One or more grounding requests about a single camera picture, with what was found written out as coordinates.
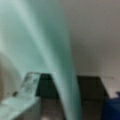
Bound teal bowl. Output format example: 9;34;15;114
0;0;82;120

